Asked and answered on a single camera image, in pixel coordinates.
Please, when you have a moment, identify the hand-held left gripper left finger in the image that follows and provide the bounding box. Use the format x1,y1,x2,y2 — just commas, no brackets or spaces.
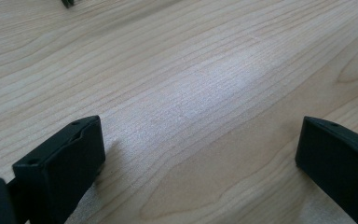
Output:
12,115,106,224

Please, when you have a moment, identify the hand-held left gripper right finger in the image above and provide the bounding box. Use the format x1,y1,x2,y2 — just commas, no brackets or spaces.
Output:
295,116,358,224

